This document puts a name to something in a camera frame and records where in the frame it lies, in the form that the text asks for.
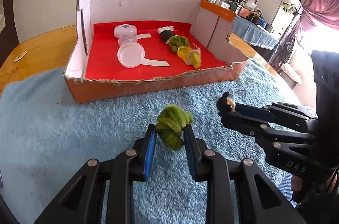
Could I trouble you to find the dark brown door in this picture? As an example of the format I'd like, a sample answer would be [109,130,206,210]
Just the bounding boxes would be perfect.
[0,0,21,55]

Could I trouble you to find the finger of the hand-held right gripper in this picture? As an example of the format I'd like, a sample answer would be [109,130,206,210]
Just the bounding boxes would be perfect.
[221,110,337,183]
[236,102,318,129]

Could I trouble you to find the pink curtain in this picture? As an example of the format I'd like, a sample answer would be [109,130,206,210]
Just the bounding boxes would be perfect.
[302,0,339,28]

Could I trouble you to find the hanging paper note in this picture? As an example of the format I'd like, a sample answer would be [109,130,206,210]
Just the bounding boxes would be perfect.
[0,0,6,34]

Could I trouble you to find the orange cardboard box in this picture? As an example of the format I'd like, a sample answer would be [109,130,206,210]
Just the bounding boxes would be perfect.
[63,0,251,104]

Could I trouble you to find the green hanging toy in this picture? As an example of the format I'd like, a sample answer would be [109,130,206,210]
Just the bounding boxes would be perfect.
[282,0,304,18]

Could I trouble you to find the round clear plastic dish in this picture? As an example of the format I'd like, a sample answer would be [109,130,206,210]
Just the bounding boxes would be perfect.
[118,42,146,68]

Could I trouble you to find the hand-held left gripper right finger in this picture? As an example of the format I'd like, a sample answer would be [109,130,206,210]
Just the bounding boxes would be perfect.
[183,125,305,224]

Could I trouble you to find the white stool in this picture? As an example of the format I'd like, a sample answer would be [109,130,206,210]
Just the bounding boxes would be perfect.
[280,62,302,85]

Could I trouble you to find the clear square plastic box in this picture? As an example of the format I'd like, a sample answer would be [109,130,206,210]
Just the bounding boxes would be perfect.
[118,38,138,47]

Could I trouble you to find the yellow plush toy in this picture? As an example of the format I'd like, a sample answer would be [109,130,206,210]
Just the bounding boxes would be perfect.
[184,50,202,69]

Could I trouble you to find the blue cloth covered side table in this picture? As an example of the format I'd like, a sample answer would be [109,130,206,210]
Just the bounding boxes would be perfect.
[230,16,280,60]

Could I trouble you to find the light blue fluffy blanket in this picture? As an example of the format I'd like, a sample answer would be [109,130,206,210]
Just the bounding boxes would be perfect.
[0,58,300,224]

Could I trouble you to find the black-haired toy figurine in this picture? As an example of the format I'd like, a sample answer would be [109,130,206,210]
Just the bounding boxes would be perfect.
[217,92,237,116]

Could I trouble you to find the green fuzzy scrunchie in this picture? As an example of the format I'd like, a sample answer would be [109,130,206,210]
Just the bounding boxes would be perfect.
[156,105,194,152]
[167,35,189,53]

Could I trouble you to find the pink rounded electronic device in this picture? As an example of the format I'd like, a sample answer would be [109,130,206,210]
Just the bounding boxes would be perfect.
[114,24,138,40]

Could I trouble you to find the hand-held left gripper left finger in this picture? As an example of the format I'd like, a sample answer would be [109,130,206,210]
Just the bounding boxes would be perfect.
[34,124,157,224]

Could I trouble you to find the row of cosmetic bottles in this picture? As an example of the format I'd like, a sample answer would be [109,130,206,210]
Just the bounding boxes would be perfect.
[203,0,274,34]

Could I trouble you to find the black and white fabric roll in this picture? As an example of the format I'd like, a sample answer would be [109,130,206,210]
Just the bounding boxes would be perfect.
[157,25,175,43]

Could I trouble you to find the small table sticker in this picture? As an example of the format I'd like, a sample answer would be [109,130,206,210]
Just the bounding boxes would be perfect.
[14,51,28,62]

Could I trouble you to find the yellow plastic cap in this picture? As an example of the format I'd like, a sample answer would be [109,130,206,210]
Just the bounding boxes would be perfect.
[177,46,192,59]

